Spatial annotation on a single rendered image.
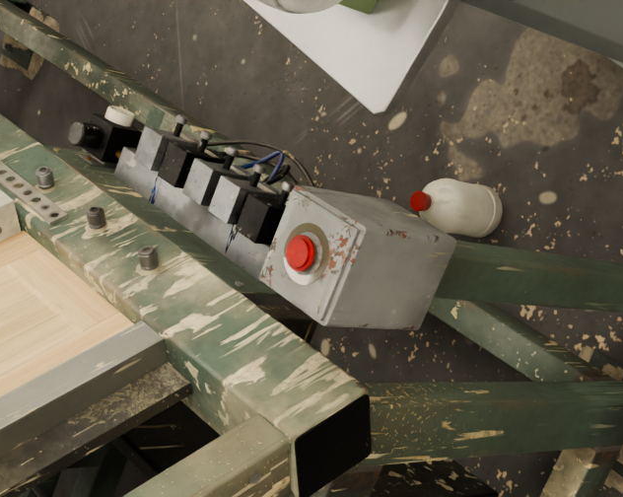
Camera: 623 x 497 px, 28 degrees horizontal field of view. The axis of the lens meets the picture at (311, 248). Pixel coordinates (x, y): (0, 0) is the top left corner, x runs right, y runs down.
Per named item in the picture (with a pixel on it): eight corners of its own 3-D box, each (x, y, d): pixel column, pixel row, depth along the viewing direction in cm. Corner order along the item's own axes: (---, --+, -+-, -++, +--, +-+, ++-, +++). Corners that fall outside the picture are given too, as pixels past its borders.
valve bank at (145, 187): (394, 211, 173) (275, 193, 156) (356, 302, 177) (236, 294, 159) (187, 88, 205) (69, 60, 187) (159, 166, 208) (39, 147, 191)
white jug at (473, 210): (513, 198, 228) (448, 186, 213) (491, 247, 230) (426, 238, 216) (473, 177, 234) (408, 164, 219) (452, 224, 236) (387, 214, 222)
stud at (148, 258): (163, 267, 164) (160, 249, 162) (147, 275, 163) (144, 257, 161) (152, 258, 166) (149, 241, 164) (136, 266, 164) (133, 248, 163)
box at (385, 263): (463, 241, 143) (363, 227, 130) (424, 332, 146) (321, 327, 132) (392, 198, 150) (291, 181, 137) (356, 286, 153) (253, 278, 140)
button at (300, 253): (328, 246, 133) (315, 244, 132) (314, 278, 134) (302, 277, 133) (305, 230, 136) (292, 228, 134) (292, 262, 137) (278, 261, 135)
